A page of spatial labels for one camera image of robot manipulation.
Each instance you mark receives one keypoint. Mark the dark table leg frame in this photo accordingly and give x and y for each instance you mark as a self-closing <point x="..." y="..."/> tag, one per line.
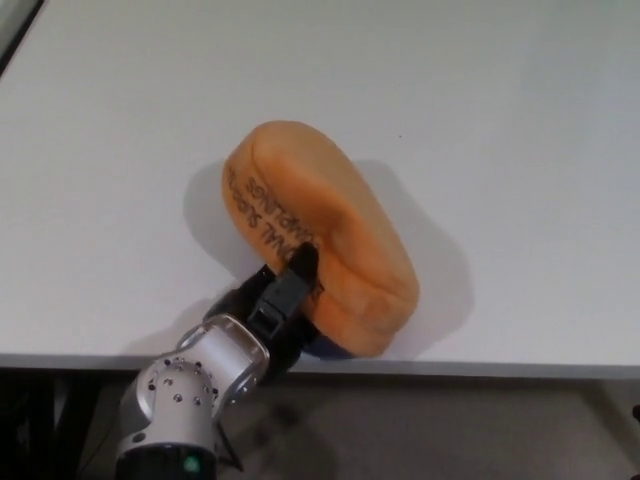
<point x="35" y="425"/>

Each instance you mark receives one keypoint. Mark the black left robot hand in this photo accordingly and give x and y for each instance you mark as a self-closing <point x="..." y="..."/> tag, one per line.
<point x="282" y="300"/>

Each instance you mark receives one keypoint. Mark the orange plush round plate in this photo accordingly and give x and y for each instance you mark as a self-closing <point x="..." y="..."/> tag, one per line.
<point x="320" y="210"/>

